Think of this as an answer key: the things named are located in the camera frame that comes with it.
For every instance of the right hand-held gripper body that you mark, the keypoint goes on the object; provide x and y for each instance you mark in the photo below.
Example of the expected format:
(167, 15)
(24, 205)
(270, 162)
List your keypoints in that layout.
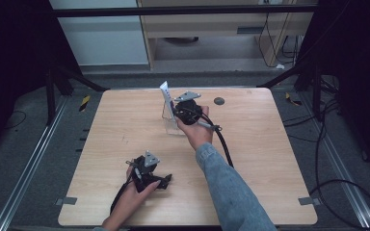
(189, 112)

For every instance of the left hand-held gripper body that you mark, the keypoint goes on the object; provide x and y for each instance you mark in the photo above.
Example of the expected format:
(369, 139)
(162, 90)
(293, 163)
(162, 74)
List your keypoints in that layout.
(143, 174)

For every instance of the white purple toothpaste tube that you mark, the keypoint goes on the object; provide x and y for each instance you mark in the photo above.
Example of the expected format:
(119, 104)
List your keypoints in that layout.
(168, 96)

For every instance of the clear plastic container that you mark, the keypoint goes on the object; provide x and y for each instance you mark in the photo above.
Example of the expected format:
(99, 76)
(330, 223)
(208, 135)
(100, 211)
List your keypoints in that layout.
(170, 126)

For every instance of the person's right hand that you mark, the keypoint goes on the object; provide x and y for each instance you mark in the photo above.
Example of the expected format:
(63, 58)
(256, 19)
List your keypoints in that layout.
(199, 134)

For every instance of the person's left hand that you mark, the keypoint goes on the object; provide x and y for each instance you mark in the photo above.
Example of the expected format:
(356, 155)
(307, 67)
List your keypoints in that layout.
(135, 199)

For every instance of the grey table grommet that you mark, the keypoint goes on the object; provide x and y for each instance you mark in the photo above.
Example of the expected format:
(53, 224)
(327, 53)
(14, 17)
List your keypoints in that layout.
(219, 101)

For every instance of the wooden desk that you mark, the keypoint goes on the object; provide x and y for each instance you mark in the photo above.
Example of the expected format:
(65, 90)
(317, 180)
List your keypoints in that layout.
(205, 27)

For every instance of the yellow black tape strip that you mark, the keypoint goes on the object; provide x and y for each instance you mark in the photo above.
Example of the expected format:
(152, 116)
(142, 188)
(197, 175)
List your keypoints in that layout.
(84, 103)
(293, 99)

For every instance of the white cabinet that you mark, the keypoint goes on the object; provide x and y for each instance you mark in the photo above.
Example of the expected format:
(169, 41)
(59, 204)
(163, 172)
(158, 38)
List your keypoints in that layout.
(102, 38)

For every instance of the black metal stand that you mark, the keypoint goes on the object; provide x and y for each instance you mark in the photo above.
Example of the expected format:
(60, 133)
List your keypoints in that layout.
(50, 96)
(316, 89)

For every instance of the dark curtain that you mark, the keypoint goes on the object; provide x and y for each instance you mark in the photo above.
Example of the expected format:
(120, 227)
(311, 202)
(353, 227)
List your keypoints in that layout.
(359, 80)
(9, 64)

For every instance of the grey metal table bracket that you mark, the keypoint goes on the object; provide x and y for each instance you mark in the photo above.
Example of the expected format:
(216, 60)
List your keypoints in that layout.
(66, 201)
(309, 201)

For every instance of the black horizontal frame bar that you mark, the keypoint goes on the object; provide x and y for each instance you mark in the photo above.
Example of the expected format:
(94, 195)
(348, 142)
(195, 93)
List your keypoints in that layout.
(173, 11)

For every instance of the aluminium floor rail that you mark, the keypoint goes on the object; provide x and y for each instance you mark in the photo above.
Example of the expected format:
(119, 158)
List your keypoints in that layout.
(340, 166)
(29, 163)

